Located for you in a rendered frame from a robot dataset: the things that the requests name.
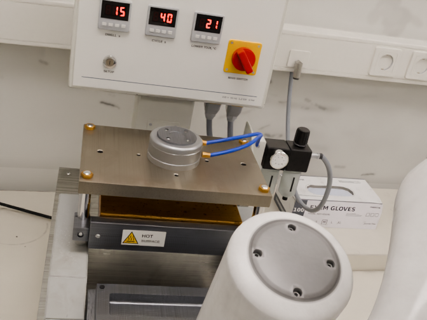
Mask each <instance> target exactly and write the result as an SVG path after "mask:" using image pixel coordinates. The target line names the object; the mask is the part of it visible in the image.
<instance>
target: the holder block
mask: <svg viewBox="0 0 427 320"><path fill-rule="evenodd" d="M208 290H209V288H195V287H179V286H149V285H133V284H103V283H97V287H96V294H95V320H196V318H197V316H198V314H199V311H200V309H201V306H202V305H203V302H204V299H205V297H206V295H207V293H208Z"/></svg>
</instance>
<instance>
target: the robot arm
mask: <svg viewBox="0 0 427 320"><path fill-rule="evenodd" d="M352 290H353V271H352V268H351V264H350V262H349V259H348V256H347V254H346V252H345V251H344V249H343V247H342V246H341V245H340V243H339V242H338V241H337V239H336V238H335V237H334V236H333V235H332V234H331V233H330V232H329V231H327V230H326V229H325V228H323V227H322V226H321V225H319V224H318V223H316V222H314V221H312V220H310V219H308V218H306V217H303V216H300V215H297V214H295V213H289V212H283V211H271V212H267V213H261V214H258V215H255V216H253V217H251V218H249V219H247V220H246V221H244V222H243V223H242V224H241V225H240V226H239V227H238V228H237V229H236V230H235V232H234V233H233V235H232V236H231V238H230V240H229V243H228V245H227V248H226V250H225V252H224V255H223V257H222V260H221V261H220V264H219V266H218V269H217V272H216V273H215V276H214V278H213V281H212V283H211V285H210V288H209V290H208V293H207V295H206V297H205V299H204V302H203V305H202V306H201V309H200V311H199V314H198V316H197V318H196V320H336V319H337V318H338V317H339V315H340V314H341V312H342V311H343V310H344V308H345V307H346V306H347V304H348V302H349V300H350V298H351V293H352ZM368 320H427V159H425V160H424V161H422V162H421V163H419V164H418V165H417V166H416V167H415V168H414V169H412V170H411V171H410V172H409V173H408V174H407V175H406V177H405V178H404V179H403V180H402V182H401V184H400V186H399V188H398V191H397V194H396V198H395V204H394V208H393V219H392V226H391V237H390V245H389V250H388V256H387V261H386V266H385V270H384V274H383V279H382V282H381V286H380V289H379V293H378V295H377V298H376V301H375V304H374V306H373V308H372V311H371V313H370V316H369V318H368Z"/></svg>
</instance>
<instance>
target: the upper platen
mask: <svg viewBox="0 0 427 320"><path fill-rule="evenodd" d="M98 217H113V218H132V219H142V220H161V221H171V222H190V223H209V224H219V225H238V226H240V225H241V224H242V220H241V216H240V213H239V211H238V207H237V205H232V204H215V203H199V202H189V201H172V200H164V199H146V198H137V197H121V196H103V195H98Z"/></svg>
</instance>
